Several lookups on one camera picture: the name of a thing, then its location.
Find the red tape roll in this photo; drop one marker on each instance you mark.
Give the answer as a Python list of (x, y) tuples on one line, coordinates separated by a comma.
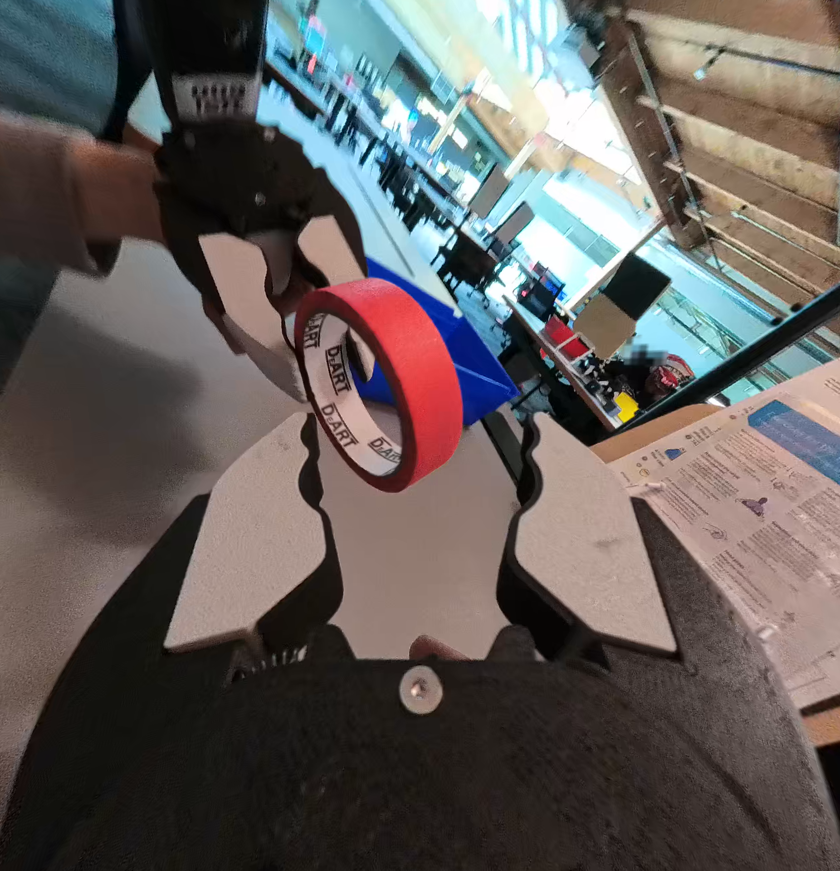
[(406, 354)]

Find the black metal pole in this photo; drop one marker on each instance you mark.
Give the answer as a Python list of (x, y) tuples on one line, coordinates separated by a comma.
[(767, 340)]

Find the person's left hand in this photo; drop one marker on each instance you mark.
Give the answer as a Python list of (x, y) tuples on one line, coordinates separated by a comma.
[(120, 194)]

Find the blue plastic bin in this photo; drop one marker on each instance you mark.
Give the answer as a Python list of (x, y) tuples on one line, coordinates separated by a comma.
[(484, 384)]

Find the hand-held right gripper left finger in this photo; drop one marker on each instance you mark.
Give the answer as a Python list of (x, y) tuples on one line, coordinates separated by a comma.
[(257, 544)]

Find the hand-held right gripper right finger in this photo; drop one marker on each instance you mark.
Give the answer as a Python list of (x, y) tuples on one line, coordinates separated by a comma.
[(583, 544)]

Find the grey desk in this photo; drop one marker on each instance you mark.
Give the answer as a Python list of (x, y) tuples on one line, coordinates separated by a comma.
[(107, 490)]

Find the red storage bin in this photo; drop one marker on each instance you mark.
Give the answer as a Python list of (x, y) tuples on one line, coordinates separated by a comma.
[(563, 337)]

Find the person's left forearm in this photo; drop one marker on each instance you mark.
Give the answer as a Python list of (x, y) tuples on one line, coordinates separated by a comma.
[(25, 190)]

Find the wooden board with instruction sheets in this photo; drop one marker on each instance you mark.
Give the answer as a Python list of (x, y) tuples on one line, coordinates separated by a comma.
[(753, 517)]

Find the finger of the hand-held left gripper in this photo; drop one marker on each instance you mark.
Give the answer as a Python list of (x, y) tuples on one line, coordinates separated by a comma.
[(236, 292), (328, 248)]

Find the row of dark work tables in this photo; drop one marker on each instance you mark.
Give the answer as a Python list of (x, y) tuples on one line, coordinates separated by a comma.
[(461, 262)]

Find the yellow storage bin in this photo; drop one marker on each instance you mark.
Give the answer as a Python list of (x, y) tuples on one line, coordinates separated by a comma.
[(626, 406)]

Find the black panel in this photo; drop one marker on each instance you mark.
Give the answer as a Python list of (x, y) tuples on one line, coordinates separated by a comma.
[(638, 286)]

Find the long wooden work table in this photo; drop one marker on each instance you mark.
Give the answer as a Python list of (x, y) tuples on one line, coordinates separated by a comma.
[(576, 378)]

